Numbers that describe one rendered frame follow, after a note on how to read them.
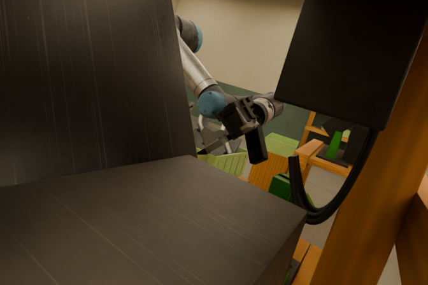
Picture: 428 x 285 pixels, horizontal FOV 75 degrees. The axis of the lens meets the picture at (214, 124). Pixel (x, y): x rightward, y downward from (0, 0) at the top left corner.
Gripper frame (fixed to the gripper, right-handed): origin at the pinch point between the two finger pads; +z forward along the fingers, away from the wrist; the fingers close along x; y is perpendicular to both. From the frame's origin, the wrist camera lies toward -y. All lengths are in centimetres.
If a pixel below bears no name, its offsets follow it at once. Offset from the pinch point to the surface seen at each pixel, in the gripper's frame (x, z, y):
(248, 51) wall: -304, -673, 175
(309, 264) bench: -14, -25, -47
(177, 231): 21.5, 34.2, -3.3
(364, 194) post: 22.4, 0.7, -18.5
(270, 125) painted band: -340, -629, -35
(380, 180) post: 25.4, -0.2, -17.4
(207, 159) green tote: -63, -60, -5
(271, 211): 21.6, 23.2, -8.1
